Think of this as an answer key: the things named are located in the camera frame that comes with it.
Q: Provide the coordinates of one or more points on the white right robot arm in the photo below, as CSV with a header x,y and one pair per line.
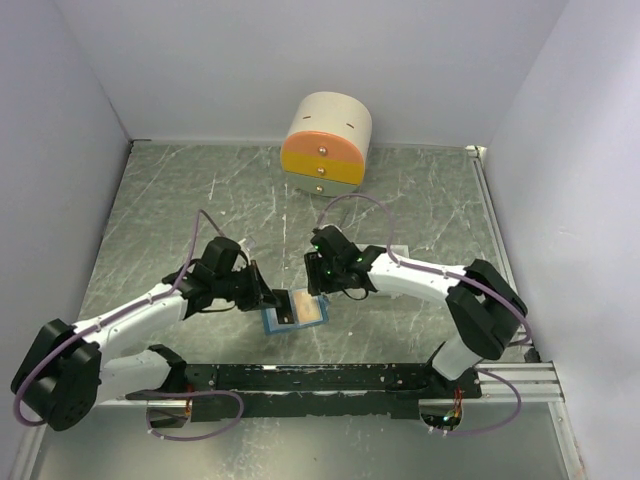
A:
x,y
485,310

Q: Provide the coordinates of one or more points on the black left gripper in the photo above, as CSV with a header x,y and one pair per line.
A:
x,y
259,294

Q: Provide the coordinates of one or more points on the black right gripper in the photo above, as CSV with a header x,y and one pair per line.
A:
x,y
316,283

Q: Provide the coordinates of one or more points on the blue card holder wallet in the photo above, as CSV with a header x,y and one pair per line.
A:
x,y
271,326

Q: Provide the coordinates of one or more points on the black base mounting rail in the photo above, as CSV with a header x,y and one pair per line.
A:
x,y
294,391

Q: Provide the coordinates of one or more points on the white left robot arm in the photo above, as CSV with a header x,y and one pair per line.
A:
x,y
70,368

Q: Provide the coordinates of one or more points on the round three-drawer mini cabinet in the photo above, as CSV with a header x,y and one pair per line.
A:
x,y
326,148

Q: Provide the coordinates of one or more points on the gold magnetic stripe card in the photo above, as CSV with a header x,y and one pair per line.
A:
x,y
307,308

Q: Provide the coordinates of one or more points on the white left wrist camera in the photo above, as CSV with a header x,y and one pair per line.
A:
x,y
248,243

